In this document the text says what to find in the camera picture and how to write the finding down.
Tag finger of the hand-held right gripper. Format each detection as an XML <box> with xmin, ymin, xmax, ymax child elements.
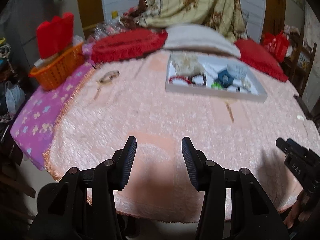
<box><xmin>287</xmin><ymin>138</ymin><xmax>312</xmax><ymax>157</ymax></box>
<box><xmin>276</xmin><ymin>137</ymin><xmax>316</xmax><ymax>194</ymax></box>

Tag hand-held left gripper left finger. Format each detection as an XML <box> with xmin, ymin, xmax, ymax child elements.
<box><xmin>27</xmin><ymin>135</ymin><xmax>137</xmax><ymax>240</ymax></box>

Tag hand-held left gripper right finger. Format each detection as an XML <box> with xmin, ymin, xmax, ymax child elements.
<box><xmin>182</xmin><ymin>137</ymin><xmax>292</xmax><ymax>240</ymax></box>

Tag white shallow cardboard box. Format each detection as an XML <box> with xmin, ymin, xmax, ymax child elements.
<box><xmin>165</xmin><ymin>52</ymin><xmax>268</xmax><ymax>103</ymax></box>

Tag dark brown bead bracelet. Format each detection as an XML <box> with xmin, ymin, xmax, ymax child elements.
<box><xmin>190</xmin><ymin>75</ymin><xmax>208</xmax><ymax>86</ymax></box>

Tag light blue scrunchie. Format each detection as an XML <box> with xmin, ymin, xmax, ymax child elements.
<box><xmin>226</xmin><ymin>64</ymin><xmax>250</xmax><ymax>81</ymax></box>

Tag blue hair claw clip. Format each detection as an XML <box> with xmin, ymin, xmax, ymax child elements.
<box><xmin>217</xmin><ymin>69</ymin><xmax>236</xmax><ymax>88</ymax></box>

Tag cream polka dot scrunchie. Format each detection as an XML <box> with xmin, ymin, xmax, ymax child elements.
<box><xmin>172</xmin><ymin>54</ymin><xmax>203</xmax><ymax>75</ymax></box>

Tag person's right hand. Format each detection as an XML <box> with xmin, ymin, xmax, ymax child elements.
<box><xmin>284</xmin><ymin>187</ymin><xmax>320</xmax><ymax>229</ymax></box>

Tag pink textured bed cover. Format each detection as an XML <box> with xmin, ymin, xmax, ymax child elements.
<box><xmin>42</xmin><ymin>50</ymin><xmax>320</xmax><ymax>224</ymax></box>

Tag brown hair pin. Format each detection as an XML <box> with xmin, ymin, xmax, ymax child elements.
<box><xmin>226</xmin><ymin>102</ymin><xmax>235</xmax><ymax>123</ymax></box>

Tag wooden chair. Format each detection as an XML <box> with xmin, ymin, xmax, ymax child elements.
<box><xmin>282</xmin><ymin>27</ymin><xmax>317</xmax><ymax>98</ymax></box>

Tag red pillow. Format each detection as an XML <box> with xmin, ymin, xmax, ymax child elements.
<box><xmin>234</xmin><ymin>39</ymin><xmax>288</xmax><ymax>82</ymax></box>

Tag red shopping bag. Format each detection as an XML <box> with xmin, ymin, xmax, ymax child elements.
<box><xmin>261</xmin><ymin>31</ymin><xmax>290</xmax><ymax>63</ymax></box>

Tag purple floral sheet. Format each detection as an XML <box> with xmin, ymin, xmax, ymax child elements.
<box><xmin>10</xmin><ymin>42</ymin><xmax>97</xmax><ymax>172</ymax></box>

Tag orange plastic basket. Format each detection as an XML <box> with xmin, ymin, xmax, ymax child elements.
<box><xmin>28</xmin><ymin>41</ymin><xmax>85</xmax><ymax>91</ymax></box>

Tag red ruffled cushion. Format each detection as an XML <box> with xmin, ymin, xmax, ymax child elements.
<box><xmin>90</xmin><ymin>28</ymin><xmax>168</xmax><ymax>64</ymax></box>

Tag white pillow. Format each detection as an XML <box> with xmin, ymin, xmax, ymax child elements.
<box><xmin>164</xmin><ymin>24</ymin><xmax>241</xmax><ymax>58</ymax></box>

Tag white plastic bag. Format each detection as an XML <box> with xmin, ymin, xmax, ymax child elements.
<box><xmin>4</xmin><ymin>81</ymin><xmax>27</xmax><ymax>115</ymax></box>

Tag clear plastic bags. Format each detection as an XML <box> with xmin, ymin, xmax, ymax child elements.
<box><xmin>86</xmin><ymin>21</ymin><xmax>130</xmax><ymax>42</ymax></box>

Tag red boxes in basket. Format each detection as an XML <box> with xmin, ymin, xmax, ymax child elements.
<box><xmin>36</xmin><ymin>12</ymin><xmax>75</xmax><ymax>59</ymax></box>

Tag beige floral blanket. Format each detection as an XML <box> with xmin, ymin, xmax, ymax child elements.
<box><xmin>120</xmin><ymin>0</ymin><xmax>248</xmax><ymax>42</ymax></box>

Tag brown wooden door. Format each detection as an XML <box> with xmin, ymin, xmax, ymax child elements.
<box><xmin>76</xmin><ymin>0</ymin><xmax>105</xmax><ymax>39</ymax></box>

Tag pile of colourful cloths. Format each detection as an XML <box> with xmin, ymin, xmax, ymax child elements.
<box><xmin>0</xmin><ymin>37</ymin><xmax>13</xmax><ymax>63</ymax></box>

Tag grey cabinet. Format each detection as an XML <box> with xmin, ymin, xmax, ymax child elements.
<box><xmin>5</xmin><ymin>0</ymin><xmax>83</xmax><ymax>63</ymax></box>

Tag brown hair tie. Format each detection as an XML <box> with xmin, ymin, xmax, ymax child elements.
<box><xmin>99</xmin><ymin>70</ymin><xmax>120</xmax><ymax>84</ymax></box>

